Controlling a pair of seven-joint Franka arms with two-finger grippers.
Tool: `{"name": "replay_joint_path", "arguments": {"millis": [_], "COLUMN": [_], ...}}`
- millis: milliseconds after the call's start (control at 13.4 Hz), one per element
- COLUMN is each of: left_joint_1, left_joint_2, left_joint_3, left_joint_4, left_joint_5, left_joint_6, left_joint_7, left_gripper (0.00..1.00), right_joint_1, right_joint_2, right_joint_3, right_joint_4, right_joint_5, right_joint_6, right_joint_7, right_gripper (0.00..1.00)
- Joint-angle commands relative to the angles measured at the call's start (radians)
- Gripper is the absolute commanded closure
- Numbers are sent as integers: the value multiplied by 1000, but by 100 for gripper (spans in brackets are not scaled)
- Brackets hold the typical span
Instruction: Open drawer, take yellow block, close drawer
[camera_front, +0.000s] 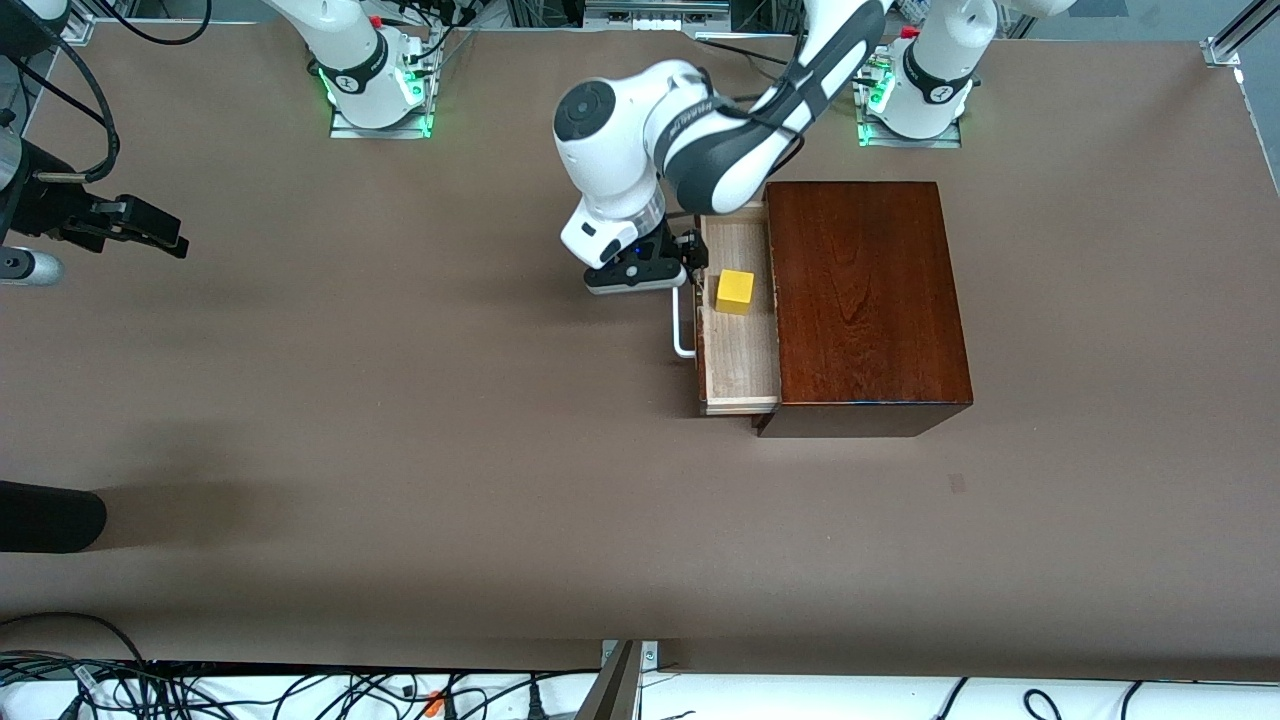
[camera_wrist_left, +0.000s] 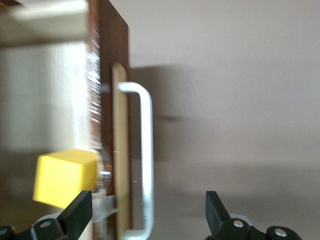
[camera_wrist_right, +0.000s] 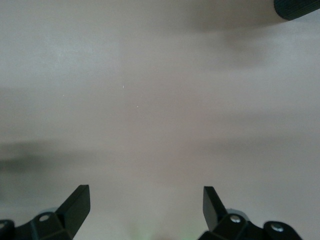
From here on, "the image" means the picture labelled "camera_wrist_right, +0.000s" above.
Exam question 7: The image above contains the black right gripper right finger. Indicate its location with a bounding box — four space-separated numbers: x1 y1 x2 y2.
197 186 303 240

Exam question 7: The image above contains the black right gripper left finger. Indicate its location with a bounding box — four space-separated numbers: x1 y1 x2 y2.
14 184 90 240

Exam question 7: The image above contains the black ribbed cylinder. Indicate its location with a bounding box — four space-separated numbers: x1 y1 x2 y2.
273 0 320 21

